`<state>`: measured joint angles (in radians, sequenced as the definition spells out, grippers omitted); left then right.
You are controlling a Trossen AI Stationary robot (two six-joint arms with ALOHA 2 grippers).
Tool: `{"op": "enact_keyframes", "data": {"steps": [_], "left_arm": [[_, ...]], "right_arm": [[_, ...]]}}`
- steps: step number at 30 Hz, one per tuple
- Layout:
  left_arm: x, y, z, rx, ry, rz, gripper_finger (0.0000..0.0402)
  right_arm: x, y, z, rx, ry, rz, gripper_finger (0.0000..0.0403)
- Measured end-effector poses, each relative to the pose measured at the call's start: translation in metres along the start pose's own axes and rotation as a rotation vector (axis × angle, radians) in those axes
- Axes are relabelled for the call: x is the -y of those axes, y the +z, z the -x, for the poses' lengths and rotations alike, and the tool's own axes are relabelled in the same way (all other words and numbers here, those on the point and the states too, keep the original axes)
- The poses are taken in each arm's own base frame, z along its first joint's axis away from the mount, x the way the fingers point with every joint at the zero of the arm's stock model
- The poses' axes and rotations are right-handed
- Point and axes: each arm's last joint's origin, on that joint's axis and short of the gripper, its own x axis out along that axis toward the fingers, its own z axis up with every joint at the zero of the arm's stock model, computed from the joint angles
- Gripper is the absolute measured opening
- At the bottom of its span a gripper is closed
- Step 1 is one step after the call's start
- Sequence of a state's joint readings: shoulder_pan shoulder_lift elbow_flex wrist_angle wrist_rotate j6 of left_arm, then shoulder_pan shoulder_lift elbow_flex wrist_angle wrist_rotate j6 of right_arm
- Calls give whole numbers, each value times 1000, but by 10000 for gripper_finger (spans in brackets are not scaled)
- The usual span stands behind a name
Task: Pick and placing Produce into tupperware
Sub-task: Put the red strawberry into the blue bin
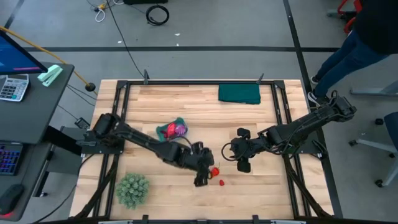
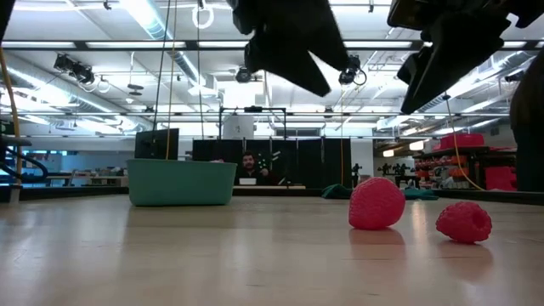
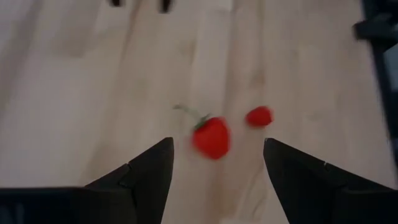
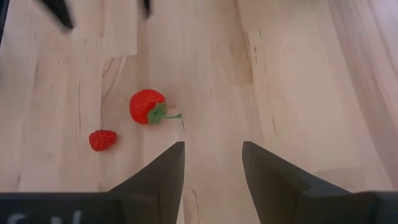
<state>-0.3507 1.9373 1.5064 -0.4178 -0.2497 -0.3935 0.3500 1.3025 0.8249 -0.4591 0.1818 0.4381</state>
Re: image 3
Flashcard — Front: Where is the small red strawberry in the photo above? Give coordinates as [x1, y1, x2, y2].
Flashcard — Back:
[245, 105, 274, 129]

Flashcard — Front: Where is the red strawberry with green stem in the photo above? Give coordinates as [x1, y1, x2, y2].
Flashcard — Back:
[173, 104, 232, 161]

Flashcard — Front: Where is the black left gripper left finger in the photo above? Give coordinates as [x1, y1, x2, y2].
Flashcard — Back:
[83, 136, 175, 224]

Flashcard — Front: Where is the black metal table frame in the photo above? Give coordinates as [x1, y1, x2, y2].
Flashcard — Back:
[352, 0, 398, 187]

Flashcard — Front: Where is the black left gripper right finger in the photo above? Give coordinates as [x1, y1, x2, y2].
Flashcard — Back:
[263, 137, 398, 224]

